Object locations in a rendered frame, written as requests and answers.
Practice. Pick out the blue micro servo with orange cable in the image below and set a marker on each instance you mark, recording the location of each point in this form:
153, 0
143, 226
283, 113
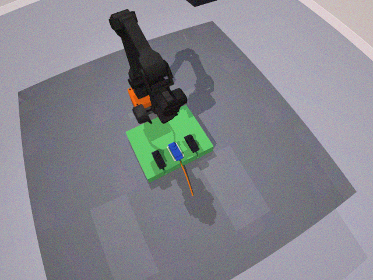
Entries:
178, 156

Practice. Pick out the green flat plate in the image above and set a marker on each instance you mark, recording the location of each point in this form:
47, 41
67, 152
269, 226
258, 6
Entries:
150, 143

